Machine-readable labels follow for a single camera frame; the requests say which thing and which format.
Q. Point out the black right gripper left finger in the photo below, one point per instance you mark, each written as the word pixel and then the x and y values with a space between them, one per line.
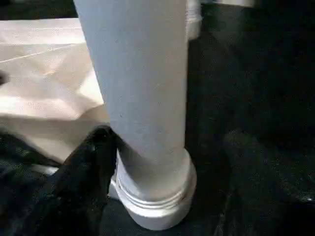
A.
pixel 83 186

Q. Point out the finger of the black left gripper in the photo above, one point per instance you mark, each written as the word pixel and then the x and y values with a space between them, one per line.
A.
pixel 22 152
pixel 3 77

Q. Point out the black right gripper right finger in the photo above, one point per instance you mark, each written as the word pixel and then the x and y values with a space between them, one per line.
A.
pixel 275 191

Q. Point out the white plastic table top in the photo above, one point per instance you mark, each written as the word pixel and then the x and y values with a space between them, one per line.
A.
pixel 37 86

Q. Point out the white plastic table leg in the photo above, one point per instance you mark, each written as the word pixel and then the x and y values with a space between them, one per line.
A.
pixel 140 73
pixel 193 11

